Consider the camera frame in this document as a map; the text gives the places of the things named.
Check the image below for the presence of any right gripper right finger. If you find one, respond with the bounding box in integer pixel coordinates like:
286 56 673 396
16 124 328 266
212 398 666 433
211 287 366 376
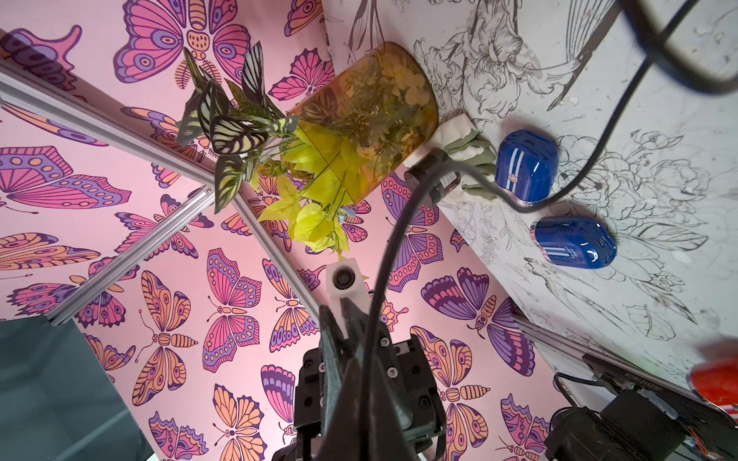
357 313 417 460

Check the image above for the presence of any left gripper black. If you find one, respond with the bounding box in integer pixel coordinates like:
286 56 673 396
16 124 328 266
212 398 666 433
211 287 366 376
282 339 447 460

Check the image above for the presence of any aluminium cage frame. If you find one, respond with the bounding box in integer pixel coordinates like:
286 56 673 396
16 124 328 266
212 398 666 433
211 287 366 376
1 63 325 332

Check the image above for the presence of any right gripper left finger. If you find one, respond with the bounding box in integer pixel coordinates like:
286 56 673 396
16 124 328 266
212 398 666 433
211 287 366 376
318 303 363 460

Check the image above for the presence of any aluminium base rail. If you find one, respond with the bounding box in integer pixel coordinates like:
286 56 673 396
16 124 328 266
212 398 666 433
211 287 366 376
512 313 738 439

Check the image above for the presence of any black USB cable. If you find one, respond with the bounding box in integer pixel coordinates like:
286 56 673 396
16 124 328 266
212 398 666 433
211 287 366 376
356 0 738 461

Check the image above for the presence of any amber glass vase with plants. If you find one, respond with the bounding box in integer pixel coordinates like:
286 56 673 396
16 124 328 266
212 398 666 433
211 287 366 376
179 42 438 253

